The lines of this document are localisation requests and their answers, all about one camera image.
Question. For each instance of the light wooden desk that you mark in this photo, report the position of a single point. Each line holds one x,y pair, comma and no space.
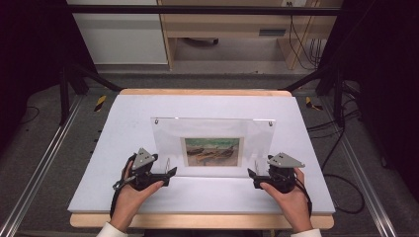
224,24

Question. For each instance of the grey desk label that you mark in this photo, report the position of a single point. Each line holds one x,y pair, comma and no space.
272,32

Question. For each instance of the pale lavender table mat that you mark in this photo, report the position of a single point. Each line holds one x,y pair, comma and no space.
210,197

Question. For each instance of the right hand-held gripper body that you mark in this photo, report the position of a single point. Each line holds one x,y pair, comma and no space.
283,161

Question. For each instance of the wooden table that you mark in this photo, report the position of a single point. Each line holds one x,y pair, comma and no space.
197,221

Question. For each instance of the clear acrylic photo frame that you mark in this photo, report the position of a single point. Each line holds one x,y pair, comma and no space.
210,128

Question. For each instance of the black horizontal frame bar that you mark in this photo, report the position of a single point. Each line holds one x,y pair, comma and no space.
197,10

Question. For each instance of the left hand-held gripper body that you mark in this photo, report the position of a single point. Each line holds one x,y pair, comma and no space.
142,161

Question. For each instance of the white cabinet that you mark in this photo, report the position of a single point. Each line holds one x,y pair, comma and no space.
122,39

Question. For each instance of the aluminium floor rail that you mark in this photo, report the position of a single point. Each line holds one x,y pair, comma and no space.
36,177
365,184

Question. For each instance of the beach boats picture print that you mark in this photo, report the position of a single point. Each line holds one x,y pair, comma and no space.
212,152

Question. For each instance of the black curtain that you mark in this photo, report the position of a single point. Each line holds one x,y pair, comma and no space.
385,65
29,49

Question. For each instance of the person's right hand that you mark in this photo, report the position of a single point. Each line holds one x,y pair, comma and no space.
293,207

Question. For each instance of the black metal stand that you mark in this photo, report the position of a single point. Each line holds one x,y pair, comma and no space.
64,98
337,98

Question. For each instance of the person's left hand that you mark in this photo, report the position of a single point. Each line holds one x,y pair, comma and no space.
128,204

